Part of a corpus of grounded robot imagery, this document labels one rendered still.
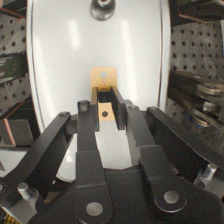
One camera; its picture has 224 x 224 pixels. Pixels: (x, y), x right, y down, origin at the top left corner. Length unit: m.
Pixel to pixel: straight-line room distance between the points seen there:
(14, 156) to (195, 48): 0.70
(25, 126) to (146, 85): 0.23
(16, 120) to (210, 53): 0.73
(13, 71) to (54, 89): 0.08
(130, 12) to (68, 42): 0.10
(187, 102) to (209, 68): 0.48
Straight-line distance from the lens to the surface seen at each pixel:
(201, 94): 0.21
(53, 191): 0.39
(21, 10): 0.33
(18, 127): 0.31
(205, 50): 0.69
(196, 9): 0.28
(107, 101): 0.21
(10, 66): 0.24
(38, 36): 0.23
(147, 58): 0.22
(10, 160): 0.35
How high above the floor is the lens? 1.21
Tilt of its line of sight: 66 degrees down
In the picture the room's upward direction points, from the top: 165 degrees clockwise
